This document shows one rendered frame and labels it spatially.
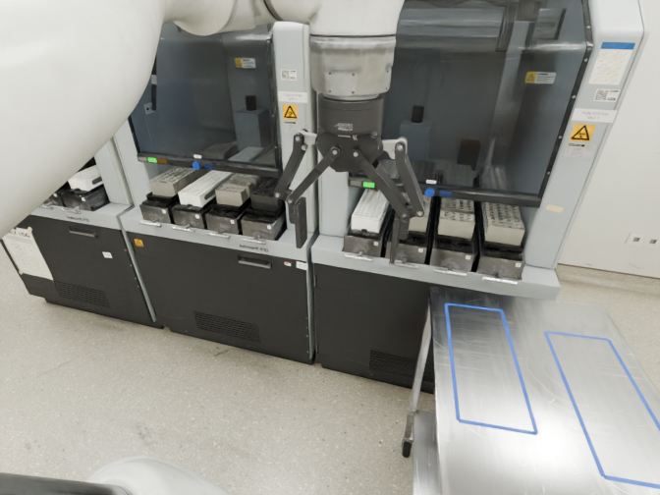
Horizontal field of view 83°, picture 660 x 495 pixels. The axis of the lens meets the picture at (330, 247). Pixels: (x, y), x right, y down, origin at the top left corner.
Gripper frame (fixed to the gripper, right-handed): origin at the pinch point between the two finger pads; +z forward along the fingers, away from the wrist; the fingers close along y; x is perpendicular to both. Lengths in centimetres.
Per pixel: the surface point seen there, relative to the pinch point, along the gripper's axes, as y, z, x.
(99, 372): -130, 120, 39
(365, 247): -9, 43, 66
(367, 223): -9, 35, 70
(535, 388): 37, 38, 15
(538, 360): 39, 38, 23
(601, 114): 51, -4, 75
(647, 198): 126, 61, 186
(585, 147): 50, 5, 75
